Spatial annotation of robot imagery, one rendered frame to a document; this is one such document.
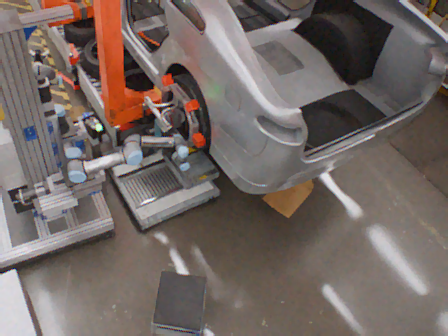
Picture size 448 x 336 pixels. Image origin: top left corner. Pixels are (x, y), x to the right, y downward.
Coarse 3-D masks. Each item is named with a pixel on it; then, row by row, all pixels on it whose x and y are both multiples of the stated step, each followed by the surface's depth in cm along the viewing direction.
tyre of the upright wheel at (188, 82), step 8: (176, 80) 352; (184, 80) 342; (192, 80) 341; (184, 88) 343; (192, 88) 335; (168, 96) 378; (192, 96) 335; (200, 96) 333; (200, 104) 331; (200, 112) 332; (200, 120) 336; (208, 120) 335; (176, 128) 386; (200, 128) 341; (208, 128) 337; (208, 136) 342; (208, 144) 354
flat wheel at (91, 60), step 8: (96, 40) 498; (88, 48) 486; (96, 48) 493; (88, 56) 475; (96, 56) 506; (128, 56) 477; (88, 64) 476; (96, 64) 466; (128, 64) 470; (136, 64) 482; (88, 72) 487; (96, 72) 474
